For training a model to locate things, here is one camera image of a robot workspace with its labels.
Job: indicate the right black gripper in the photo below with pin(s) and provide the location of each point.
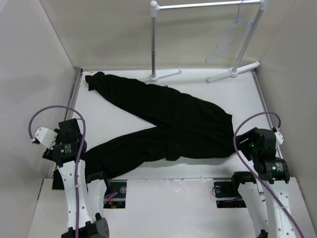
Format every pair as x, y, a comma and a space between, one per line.
249, 134

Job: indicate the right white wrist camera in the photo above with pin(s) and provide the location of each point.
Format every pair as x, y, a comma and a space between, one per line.
278, 135

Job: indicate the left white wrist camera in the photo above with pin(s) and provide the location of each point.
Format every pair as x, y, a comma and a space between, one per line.
46, 137

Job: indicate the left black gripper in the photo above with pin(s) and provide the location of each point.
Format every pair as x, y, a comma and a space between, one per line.
58, 139

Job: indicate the aluminium frame rail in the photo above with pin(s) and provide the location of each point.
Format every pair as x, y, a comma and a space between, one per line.
267, 119
71, 102

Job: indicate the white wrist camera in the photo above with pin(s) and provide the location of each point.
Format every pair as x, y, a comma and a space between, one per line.
46, 137
278, 135

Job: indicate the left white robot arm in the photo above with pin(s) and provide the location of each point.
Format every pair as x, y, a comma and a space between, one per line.
84, 196

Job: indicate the right aluminium frame rail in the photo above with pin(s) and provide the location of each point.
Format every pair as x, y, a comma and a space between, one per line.
267, 119

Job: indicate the left aluminium frame rail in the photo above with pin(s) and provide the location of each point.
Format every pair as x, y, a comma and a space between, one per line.
71, 102

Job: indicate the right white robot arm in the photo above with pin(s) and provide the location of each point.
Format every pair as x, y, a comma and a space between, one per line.
265, 187

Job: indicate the light blue wire hanger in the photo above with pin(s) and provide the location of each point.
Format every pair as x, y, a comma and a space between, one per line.
231, 37

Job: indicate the black trousers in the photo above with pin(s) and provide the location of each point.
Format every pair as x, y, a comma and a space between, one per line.
183, 126

